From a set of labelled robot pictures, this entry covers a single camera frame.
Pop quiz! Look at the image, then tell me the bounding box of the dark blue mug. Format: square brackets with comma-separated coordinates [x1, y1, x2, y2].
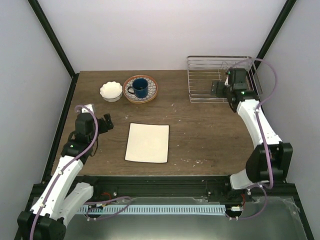
[127, 78, 148, 99]

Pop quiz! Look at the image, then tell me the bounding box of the white scalloped bowl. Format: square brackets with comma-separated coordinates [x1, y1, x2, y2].
[99, 81, 123, 103]

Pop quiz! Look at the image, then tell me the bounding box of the light blue slotted cable duct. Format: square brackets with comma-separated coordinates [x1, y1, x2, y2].
[88, 204, 226, 216]

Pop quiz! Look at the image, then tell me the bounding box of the black aluminium frame rail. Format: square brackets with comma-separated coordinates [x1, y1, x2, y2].
[29, 174, 301, 203]

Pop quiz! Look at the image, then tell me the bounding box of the cream rectangular plate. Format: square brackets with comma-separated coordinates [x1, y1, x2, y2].
[124, 123, 170, 164]

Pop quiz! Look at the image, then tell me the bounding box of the metal wire dish rack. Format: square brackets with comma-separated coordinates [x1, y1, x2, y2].
[186, 55, 263, 103]

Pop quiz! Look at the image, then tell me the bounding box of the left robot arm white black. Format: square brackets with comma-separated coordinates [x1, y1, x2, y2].
[17, 112, 114, 240]

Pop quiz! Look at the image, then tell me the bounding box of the patterned round plate orange rim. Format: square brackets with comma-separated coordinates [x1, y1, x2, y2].
[122, 74, 158, 104]

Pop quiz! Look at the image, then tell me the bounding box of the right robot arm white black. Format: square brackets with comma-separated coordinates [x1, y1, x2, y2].
[211, 68, 293, 202]

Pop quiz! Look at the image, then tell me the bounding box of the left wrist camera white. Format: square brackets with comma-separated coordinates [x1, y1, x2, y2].
[81, 103, 95, 114]

